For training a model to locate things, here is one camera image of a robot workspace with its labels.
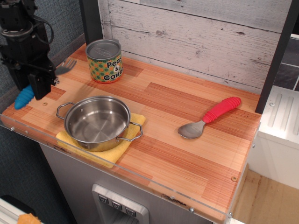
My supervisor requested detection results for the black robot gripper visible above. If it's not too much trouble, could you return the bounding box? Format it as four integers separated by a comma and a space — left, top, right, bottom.
0, 22, 57, 100

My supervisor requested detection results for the blue handled metal fork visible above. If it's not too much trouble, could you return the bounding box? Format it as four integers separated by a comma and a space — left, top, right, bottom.
14, 58, 77, 110

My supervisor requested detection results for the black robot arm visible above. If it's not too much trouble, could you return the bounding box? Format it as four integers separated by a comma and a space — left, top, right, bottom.
0, 0, 57, 100

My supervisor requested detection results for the clear acrylic edge guard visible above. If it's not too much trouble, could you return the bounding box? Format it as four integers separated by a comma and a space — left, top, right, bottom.
1, 109, 261, 224

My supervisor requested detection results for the stainless steel pot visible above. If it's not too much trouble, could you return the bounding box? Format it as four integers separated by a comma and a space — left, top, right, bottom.
56, 96, 143, 152

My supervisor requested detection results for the peas and carrots can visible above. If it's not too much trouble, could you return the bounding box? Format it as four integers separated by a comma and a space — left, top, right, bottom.
85, 39, 123, 84

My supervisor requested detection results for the grey toy fridge cabinet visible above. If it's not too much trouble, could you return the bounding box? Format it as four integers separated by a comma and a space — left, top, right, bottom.
40, 144, 211, 224

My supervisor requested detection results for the yellow cloth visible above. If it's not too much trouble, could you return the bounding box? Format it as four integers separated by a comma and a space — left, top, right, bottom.
56, 113, 146, 168

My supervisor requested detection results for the orange object bottom left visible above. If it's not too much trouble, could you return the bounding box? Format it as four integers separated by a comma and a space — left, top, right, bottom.
17, 213, 42, 224

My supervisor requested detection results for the silver dispenser panel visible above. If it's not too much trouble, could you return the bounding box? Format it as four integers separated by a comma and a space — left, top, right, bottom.
92, 184, 150, 224

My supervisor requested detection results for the white toy sink unit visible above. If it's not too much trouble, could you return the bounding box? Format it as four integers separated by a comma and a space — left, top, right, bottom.
246, 34, 299, 190

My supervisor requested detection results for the black sleeved cable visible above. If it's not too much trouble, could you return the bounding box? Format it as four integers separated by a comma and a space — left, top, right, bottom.
32, 15, 55, 45

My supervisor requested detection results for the black left vertical post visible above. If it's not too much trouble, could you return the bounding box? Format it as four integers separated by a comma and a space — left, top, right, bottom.
79, 0, 103, 45

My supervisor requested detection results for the black vertical post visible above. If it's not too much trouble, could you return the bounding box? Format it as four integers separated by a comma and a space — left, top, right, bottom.
79, 0, 103, 45
255, 0, 299, 114

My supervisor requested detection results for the red handled metal spoon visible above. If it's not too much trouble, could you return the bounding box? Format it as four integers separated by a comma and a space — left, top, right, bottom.
178, 97, 241, 139

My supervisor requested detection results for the black right vertical post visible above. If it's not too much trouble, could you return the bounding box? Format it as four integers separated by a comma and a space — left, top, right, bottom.
255, 0, 299, 114

